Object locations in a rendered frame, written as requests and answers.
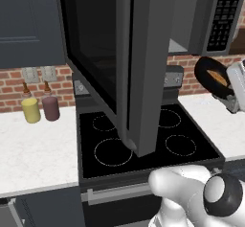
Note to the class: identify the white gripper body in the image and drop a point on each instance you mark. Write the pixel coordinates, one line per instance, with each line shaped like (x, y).
(237, 80)

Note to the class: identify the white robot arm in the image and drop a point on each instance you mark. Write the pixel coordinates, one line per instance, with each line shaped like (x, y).
(178, 189)

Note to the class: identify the golden waffle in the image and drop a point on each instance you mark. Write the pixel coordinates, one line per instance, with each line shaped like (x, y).
(217, 77)

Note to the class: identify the black bowl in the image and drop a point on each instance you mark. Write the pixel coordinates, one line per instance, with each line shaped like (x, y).
(204, 74)

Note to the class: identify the dark grey microwave oven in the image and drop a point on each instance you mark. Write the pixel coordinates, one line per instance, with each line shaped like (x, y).
(220, 17)

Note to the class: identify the dark grey microwave door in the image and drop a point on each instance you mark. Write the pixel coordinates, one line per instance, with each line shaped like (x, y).
(95, 45)

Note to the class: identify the dark oven door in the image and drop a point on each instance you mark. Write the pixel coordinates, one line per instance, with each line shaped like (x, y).
(124, 213)

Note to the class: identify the dark blue base cupboard door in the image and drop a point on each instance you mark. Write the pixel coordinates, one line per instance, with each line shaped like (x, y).
(51, 208)

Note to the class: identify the dark blue base cupboard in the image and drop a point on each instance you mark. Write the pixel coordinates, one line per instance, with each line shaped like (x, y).
(235, 166)

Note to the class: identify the black hob stove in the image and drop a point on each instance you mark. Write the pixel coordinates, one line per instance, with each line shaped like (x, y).
(95, 160)

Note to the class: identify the maroon squeeze bottle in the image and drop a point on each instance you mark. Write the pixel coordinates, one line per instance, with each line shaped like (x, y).
(51, 108)

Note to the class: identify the yellow squeeze bottle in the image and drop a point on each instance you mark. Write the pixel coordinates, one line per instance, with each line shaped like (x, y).
(31, 110)

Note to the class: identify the grey wall socket plate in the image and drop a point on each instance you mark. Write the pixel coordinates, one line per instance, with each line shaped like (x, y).
(30, 74)
(48, 73)

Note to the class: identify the dark blue wall cupboard door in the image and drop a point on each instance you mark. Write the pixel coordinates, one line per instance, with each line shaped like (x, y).
(30, 23)

